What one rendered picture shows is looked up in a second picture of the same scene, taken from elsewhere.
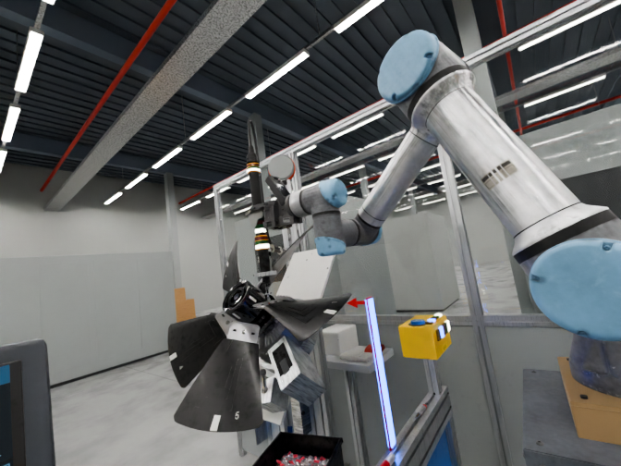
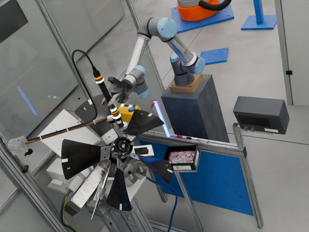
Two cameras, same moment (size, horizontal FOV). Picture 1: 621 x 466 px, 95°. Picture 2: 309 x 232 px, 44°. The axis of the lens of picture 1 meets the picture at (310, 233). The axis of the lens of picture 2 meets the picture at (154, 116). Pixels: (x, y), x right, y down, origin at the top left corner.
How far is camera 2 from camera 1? 241 cm
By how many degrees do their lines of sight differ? 90
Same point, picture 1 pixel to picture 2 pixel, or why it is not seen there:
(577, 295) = (200, 67)
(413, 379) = not seen: hidden behind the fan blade
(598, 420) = (193, 88)
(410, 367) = not seen: hidden behind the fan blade
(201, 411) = (167, 173)
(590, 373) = (186, 82)
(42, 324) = not seen: outside the picture
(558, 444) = (195, 95)
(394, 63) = (168, 27)
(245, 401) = (161, 162)
